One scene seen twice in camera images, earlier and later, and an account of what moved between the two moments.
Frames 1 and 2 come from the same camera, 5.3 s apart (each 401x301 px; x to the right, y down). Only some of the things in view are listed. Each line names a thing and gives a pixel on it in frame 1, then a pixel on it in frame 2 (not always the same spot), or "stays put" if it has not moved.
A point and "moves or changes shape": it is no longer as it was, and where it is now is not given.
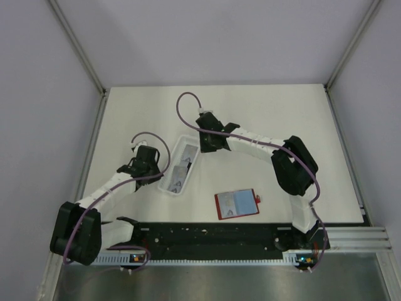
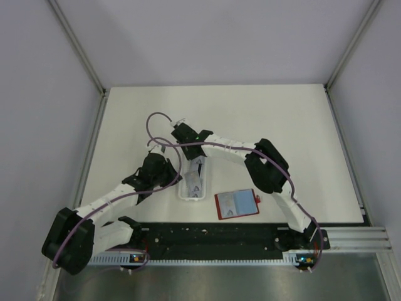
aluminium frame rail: (358, 238) stays put
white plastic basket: (180, 166) moves or changes shape
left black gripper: (157, 170) -> (168, 166)
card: (183, 164) -> (192, 179)
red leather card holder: (235, 204) stays put
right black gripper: (203, 147) -> (189, 156)
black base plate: (223, 240) stays put
